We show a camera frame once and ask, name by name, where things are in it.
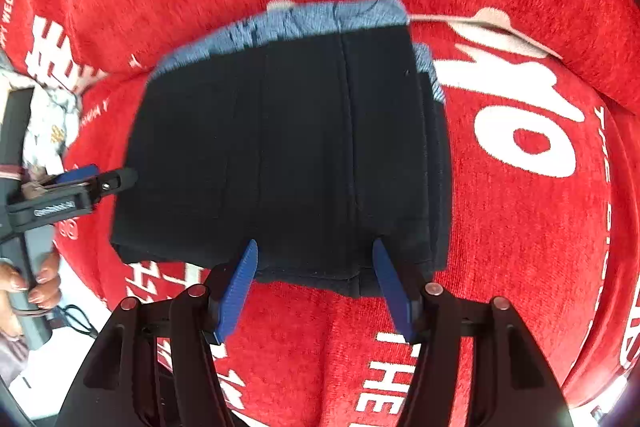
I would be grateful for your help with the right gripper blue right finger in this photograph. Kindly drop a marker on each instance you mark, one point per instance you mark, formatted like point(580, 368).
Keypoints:
point(402, 284)

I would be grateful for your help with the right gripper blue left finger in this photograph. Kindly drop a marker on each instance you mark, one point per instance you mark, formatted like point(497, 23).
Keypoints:
point(228, 285)

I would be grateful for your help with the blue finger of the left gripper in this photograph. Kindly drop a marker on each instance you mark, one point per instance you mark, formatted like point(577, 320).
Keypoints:
point(112, 182)
point(76, 175)

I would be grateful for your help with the black pants with blue waistband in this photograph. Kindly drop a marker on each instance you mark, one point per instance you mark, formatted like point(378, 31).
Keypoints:
point(314, 131)

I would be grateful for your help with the red bedspread with white lettering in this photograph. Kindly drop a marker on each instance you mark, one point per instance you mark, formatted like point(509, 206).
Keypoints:
point(543, 119)

